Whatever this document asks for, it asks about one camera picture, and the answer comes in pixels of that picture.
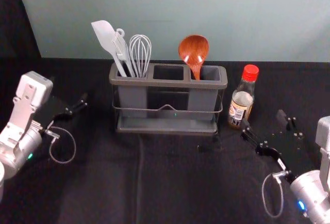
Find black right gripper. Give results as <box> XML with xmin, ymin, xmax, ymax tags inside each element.
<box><xmin>240</xmin><ymin>109</ymin><xmax>323</xmax><ymax>184</ymax></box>

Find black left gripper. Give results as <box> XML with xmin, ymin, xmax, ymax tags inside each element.
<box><xmin>32</xmin><ymin>92</ymin><xmax>89</xmax><ymax>133</ymax></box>

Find clear bottle with red cap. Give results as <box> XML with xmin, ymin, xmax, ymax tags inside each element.
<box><xmin>227</xmin><ymin>64</ymin><xmax>260</xmax><ymax>130</ymax></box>

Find pale grey slotted turner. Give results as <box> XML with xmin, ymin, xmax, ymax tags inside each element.
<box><xmin>112</xmin><ymin>28</ymin><xmax>137</xmax><ymax>78</ymax></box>

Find pale grey silicone spatula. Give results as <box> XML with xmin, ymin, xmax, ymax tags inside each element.
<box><xmin>90</xmin><ymin>20</ymin><xmax>128</xmax><ymax>78</ymax></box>

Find pale grey whisk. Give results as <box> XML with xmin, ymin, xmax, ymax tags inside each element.
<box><xmin>128</xmin><ymin>34</ymin><xmax>152</xmax><ymax>78</ymax></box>

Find black table cloth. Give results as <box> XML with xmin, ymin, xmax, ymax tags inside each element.
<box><xmin>0</xmin><ymin>0</ymin><xmax>330</xmax><ymax>224</ymax></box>

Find brown wooden ladle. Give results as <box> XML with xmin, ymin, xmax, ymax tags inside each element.
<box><xmin>178</xmin><ymin>35</ymin><xmax>210</xmax><ymax>81</ymax></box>

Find thin left gripper cable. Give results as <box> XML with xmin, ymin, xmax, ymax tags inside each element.
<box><xmin>44</xmin><ymin>127</ymin><xmax>77</xmax><ymax>165</ymax></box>

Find thin gripper cable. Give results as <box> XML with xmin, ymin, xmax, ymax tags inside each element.
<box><xmin>44</xmin><ymin>127</ymin><xmax>77</xmax><ymax>165</ymax></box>
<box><xmin>261</xmin><ymin>170</ymin><xmax>290</xmax><ymax>218</ymax></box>

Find thin right gripper cable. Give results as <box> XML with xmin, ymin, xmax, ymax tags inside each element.
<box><xmin>261</xmin><ymin>170</ymin><xmax>290</xmax><ymax>218</ymax></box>

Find grey utensil holder wire frame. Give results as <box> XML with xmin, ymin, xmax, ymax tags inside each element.
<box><xmin>108</xmin><ymin>62</ymin><xmax>228</xmax><ymax>135</ymax></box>

